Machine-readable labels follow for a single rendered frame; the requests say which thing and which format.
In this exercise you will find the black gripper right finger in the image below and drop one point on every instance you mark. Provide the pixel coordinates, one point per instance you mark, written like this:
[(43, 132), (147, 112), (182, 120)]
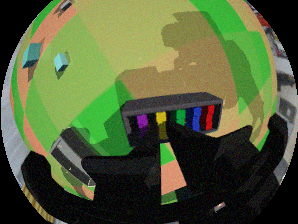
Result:
[(197, 154)]

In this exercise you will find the green fuse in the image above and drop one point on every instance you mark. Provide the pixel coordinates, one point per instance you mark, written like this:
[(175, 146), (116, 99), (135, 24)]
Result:
[(178, 115)]

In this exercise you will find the purple fuse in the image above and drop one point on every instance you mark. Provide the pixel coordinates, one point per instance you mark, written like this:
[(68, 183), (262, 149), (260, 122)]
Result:
[(143, 124)]

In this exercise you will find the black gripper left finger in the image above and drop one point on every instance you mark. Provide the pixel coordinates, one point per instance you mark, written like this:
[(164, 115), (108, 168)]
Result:
[(142, 164)]

